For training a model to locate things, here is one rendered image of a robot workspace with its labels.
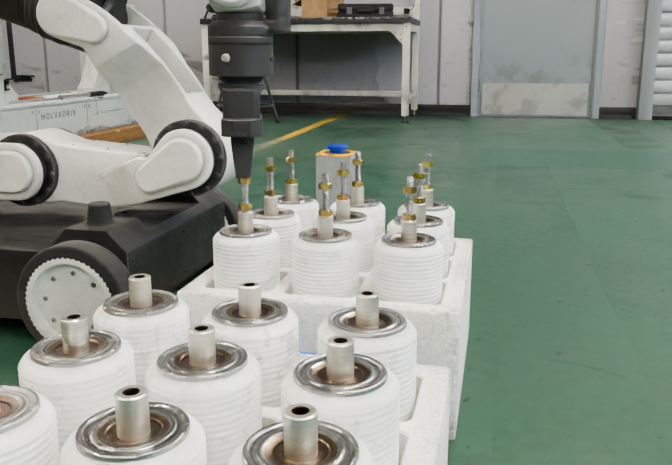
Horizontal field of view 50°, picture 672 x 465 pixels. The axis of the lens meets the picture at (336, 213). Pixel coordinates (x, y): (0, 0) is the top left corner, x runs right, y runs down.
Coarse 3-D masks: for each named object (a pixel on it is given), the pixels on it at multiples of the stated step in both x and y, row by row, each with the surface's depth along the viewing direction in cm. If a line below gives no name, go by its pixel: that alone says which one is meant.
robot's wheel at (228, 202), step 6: (222, 192) 170; (222, 198) 167; (228, 198) 169; (228, 204) 167; (234, 204) 170; (228, 210) 166; (234, 210) 168; (228, 216) 167; (234, 216) 167; (228, 222) 167; (234, 222) 167; (210, 264) 170
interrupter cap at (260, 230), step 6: (222, 228) 105; (228, 228) 105; (234, 228) 105; (258, 228) 105; (264, 228) 105; (270, 228) 105; (222, 234) 102; (228, 234) 101; (234, 234) 102; (240, 234) 101; (246, 234) 101; (252, 234) 102; (258, 234) 101; (264, 234) 102
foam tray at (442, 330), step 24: (456, 240) 127; (456, 264) 113; (192, 288) 101; (216, 288) 101; (288, 288) 103; (360, 288) 101; (456, 288) 101; (192, 312) 100; (312, 312) 96; (408, 312) 93; (432, 312) 93; (456, 312) 92; (312, 336) 97; (432, 336) 93; (456, 336) 92; (432, 360) 94; (456, 360) 93; (456, 384) 94; (456, 408) 95
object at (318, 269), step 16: (352, 240) 100; (304, 256) 98; (320, 256) 97; (336, 256) 98; (352, 256) 99; (304, 272) 99; (320, 272) 98; (336, 272) 98; (352, 272) 100; (304, 288) 99; (320, 288) 98; (336, 288) 99; (352, 288) 100
